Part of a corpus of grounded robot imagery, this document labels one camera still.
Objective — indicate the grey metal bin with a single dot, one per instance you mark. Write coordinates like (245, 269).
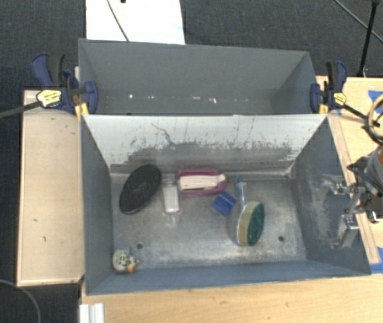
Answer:
(198, 167)

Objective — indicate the small blue block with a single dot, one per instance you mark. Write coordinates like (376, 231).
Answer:
(223, 204)

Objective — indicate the black oval disc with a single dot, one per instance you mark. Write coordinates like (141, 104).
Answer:
(140, 189)

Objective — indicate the small clear plastic bottle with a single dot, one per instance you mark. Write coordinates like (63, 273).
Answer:
(171, 200)

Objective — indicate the purple and white stapler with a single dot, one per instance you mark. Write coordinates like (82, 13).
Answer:
(199, 182)

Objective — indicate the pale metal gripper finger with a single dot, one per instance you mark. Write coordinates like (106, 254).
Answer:
(337, 184)
(346, 232)

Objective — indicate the clear tube with blue tip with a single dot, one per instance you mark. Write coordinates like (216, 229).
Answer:
(241, 194)

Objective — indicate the pale wood board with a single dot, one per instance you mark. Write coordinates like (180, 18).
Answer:
(51, 194)

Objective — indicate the small white toy animal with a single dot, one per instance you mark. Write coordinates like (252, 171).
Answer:
(124, 261)

